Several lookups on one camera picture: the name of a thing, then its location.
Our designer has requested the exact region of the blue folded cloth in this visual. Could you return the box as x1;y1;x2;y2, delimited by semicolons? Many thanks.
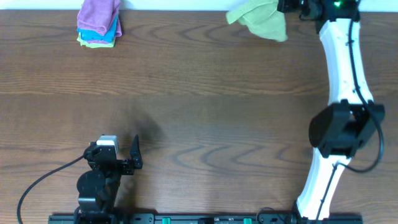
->
77;16;120;44

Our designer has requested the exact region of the left black cable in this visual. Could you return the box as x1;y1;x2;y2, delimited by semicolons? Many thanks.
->
17;154;86;224

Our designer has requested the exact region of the green microfiber cloth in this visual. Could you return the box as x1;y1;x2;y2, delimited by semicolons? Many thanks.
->
226;0;288;42

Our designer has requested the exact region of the purple folded cloth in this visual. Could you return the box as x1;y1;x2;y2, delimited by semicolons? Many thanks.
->
77;0;122;37

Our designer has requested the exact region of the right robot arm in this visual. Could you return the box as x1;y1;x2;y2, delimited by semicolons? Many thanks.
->
277;0;385;223

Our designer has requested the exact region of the light green folded cloth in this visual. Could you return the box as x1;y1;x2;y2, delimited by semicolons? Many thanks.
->
77;33;116;49

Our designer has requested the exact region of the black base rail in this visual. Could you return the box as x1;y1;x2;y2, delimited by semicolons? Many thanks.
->
48;213;363;224

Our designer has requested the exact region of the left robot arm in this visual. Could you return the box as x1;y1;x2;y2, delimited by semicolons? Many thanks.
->
74;135;143;223

